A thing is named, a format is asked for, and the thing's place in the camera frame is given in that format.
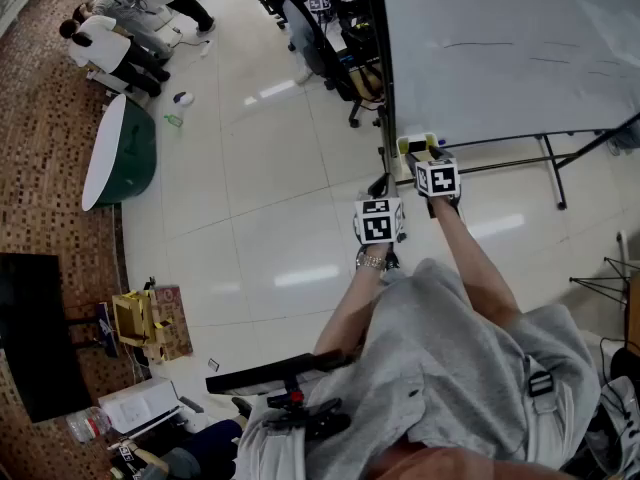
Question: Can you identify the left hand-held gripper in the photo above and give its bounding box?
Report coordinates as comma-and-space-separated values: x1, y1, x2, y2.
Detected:
352, 171, 407, 250

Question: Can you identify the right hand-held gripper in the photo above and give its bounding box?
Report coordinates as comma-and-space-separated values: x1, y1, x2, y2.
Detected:
404, 145, 463, 219

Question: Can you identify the white whiteboard eraser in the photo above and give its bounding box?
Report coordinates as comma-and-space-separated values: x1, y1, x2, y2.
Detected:
395, 131, 441, 159

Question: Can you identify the person's left forearm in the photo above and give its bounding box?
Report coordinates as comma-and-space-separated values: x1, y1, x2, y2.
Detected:
313, 253, 397, 360

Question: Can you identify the person's right forearm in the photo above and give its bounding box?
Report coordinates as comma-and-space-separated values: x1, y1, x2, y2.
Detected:
431, 196, 524, 330

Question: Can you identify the large whiteboard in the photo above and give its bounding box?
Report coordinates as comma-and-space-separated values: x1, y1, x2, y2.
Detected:
375, 0, 640, 145

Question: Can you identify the brown cardboard box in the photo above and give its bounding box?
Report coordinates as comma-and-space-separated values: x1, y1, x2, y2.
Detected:
145, 284, 195, 365

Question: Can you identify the yellow cardboard box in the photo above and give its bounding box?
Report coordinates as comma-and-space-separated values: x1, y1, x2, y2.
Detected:
111, 289, 157, 348

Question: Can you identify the silver wristwatch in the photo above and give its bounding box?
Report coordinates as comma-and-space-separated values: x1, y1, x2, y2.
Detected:
355, 252, 389, 272

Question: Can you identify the black yellow bag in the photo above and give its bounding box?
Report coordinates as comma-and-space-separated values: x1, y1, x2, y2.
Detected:
348, 63, 387, 103

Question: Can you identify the person's grey shirt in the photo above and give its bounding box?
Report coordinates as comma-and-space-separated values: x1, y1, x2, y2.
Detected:
233, 257, 602, 480

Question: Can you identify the black long bar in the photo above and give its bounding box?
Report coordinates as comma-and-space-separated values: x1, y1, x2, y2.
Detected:
205, 349, 355, 396

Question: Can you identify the black clamp red button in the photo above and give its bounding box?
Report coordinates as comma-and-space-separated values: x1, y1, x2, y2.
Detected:
261, 389, 352, 441

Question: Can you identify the black tripod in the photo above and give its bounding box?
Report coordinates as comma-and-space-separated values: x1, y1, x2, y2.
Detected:
568, 254, 640, 311

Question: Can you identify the green round table white top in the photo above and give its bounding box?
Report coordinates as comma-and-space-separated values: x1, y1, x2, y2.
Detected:
80, 93, 158, 213

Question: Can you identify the person's dark trousers leg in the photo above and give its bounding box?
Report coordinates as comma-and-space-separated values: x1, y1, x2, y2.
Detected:
159, 417, 245, 480

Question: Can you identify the blue sign board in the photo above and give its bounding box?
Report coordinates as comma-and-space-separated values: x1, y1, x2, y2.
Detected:
94, 301, 122, 360

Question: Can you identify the white flat carton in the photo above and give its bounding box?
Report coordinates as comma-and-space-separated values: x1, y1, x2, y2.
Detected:
97, 378, 182, 435

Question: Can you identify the grey white bag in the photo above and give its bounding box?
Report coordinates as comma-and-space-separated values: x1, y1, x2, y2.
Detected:
583, 374, 640, 476

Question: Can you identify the clear plastic water bottle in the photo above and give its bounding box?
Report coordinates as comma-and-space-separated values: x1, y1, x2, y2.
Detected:
65, 406, 113, 444

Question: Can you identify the black flat screen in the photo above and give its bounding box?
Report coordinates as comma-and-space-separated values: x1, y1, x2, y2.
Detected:
0, 252, 95, 425

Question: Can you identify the black strap buckle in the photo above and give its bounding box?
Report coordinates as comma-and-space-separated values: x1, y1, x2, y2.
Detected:
526, 370, 556, 399

